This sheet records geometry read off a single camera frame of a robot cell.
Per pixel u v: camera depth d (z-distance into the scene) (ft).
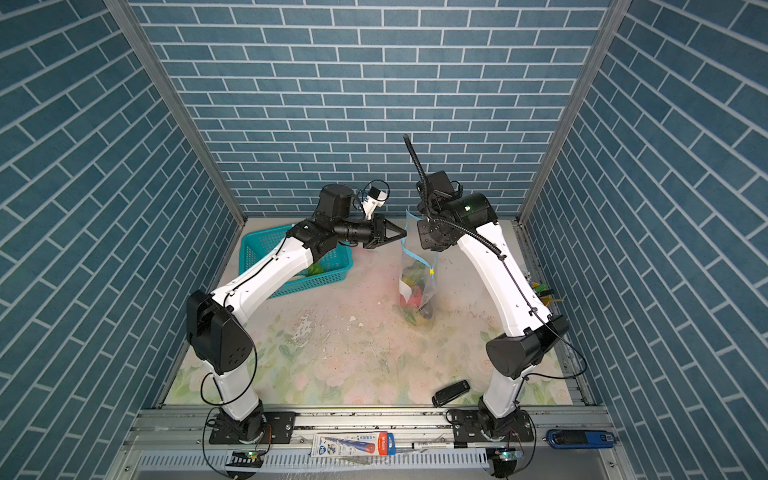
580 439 2.35
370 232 2.23
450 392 2.52
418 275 2.96
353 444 2.32
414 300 2.63
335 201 1.97
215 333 1.50
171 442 2.38
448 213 1.59
